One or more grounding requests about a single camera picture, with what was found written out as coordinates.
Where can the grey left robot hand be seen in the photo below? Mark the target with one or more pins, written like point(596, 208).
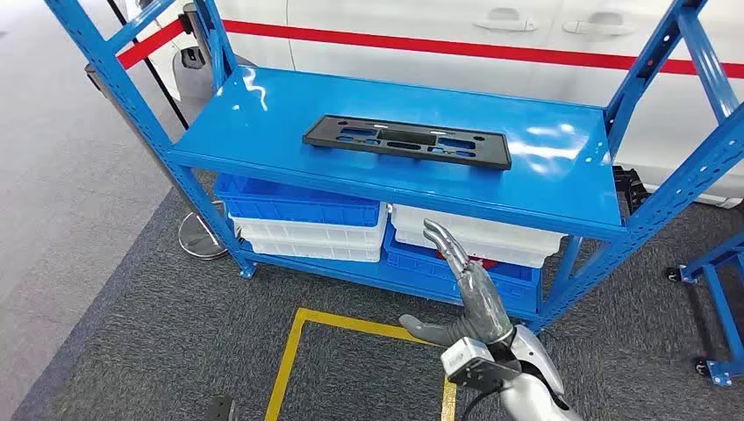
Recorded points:
point(222, 410)

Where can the red item in bin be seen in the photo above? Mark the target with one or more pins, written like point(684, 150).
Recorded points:
point(488, 264)

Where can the white car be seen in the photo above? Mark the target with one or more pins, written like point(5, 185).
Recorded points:
point(436, 14)

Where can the black plastic frame part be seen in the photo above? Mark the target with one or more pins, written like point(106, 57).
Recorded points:
point(317, 136)

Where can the grey stanchion with belt head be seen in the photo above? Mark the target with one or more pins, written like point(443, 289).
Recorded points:
point(189, 75)

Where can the white plastic bin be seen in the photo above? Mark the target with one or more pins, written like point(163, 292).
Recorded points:
point(314, 232)
point(511, 255)
point(314, 253)
point(494, 232)

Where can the red barrier belt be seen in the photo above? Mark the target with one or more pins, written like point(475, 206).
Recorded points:
point(407, 43)
point(145, 49)

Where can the blue shelf rack with casters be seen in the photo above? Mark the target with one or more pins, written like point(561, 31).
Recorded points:
point(723, 314)

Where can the blue metal shelf rack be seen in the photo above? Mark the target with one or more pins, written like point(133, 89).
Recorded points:
point(290, 116)

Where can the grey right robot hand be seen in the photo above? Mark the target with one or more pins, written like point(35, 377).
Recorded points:
point(482, 302)

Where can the black pole stanchion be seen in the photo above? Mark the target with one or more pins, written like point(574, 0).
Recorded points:
point(163, 88)

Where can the black floor bracket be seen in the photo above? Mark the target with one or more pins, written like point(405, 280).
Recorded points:
point(630, 186)

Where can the blue plastic bin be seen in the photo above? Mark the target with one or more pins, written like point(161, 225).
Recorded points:
point(290, 209)
point(418, 264)

